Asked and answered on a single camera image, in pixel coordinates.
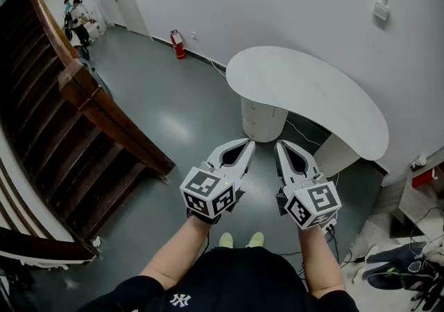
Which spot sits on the person's right forearm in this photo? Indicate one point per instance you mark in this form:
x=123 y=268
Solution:
x=319 y=262

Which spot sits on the brown wooden handrail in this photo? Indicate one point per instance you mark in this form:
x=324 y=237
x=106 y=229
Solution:
x=104 y=106

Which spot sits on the red fire extinguisher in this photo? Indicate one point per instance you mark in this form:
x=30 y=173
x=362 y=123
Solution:
x=178 y=45

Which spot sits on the person's left yellow shoe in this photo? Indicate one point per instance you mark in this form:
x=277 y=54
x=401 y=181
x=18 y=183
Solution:
x=226 y=240

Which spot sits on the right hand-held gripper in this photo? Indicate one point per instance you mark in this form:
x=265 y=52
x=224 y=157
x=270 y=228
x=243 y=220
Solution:
x=312 y=203

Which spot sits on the grey shelf unit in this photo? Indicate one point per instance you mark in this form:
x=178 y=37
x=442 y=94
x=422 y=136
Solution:
x=416 y=199

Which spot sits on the person's black t-shirt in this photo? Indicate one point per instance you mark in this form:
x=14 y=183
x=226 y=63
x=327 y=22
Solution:
x=236 y=279

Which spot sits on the dark wooden staircase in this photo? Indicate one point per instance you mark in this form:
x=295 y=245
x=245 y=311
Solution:
x=52 y=130

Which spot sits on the white wall socket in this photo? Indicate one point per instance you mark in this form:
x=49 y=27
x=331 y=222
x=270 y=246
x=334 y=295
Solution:
x=194 y=35

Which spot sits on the white wall junction box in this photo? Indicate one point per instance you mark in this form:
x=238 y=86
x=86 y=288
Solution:
x=381 y=10

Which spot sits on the small white bottle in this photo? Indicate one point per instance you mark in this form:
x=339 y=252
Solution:
x=419 y=162

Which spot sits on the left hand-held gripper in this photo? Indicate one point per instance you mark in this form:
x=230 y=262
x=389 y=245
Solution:
x=208 y=192

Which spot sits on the person's right yellow shoe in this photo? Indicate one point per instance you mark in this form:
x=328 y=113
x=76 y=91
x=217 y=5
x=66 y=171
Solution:
x=255 y=239

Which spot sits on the person's yellow shoe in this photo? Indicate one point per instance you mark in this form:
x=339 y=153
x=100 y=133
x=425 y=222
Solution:
x=226 y=240
x=255 y=239

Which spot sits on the person's left forearm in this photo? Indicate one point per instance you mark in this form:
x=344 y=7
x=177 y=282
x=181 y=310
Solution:
x=180 y=251

